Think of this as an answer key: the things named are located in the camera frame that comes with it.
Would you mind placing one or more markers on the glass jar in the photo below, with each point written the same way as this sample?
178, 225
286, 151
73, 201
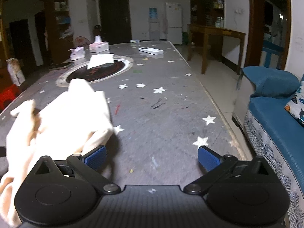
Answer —
219, 21

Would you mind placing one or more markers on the white paper sack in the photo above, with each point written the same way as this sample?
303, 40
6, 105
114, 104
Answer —
15, 73

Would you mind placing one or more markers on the white remote control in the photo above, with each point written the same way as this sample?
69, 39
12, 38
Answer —
150, 50

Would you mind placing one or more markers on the small pink tissue pack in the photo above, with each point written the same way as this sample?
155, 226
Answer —
77, 54

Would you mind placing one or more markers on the red plastic stool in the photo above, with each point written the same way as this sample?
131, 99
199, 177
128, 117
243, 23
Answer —
9, 93

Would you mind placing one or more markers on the dark wooden door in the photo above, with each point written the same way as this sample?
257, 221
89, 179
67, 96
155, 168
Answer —
114, 16

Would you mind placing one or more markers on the wooden side table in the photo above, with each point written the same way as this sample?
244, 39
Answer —
213, 30

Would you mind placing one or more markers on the blue table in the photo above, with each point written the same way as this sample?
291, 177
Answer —
273, 49

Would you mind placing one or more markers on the blue sofa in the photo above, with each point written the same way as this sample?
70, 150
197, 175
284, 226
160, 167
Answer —
273, 128

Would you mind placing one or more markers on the white pink tissue box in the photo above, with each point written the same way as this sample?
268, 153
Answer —
99, 47

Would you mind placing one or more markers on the white wall socket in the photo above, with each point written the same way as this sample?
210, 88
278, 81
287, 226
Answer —
238, 11

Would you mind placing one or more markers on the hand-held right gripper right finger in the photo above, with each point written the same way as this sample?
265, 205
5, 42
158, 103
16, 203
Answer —
209, 158

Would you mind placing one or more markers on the printed cushion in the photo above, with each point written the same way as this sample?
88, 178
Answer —
296, 109

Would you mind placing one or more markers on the arched wooden shelf cabinet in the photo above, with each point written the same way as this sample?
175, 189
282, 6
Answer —
51, 28

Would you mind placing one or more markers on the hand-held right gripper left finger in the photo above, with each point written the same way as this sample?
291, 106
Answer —
96, 157

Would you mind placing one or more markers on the round black induction hob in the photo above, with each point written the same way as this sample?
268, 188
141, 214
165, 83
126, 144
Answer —
106, 72

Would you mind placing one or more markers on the white refrigerator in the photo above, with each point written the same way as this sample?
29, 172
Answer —
174, 21

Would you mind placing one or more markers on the wooden door frame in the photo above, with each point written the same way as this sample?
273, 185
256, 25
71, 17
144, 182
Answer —
255, 16

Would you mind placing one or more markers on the dark wooden display cabinet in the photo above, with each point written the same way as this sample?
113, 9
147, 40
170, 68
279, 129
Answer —
204, 4

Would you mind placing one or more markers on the cream garment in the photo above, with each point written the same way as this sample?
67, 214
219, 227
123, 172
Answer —
71, 114

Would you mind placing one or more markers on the small blue white box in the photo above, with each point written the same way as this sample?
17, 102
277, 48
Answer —
135, 41

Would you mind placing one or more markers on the dark phone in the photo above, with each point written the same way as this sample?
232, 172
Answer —
59, 66

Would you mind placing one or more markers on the water dispenser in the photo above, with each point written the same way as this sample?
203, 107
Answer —
154, 28

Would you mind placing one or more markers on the white tissue sheet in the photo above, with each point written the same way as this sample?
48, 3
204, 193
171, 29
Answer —
101, 60

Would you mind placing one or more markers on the grey star tablecloth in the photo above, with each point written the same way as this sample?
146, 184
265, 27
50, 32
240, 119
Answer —
154, 123

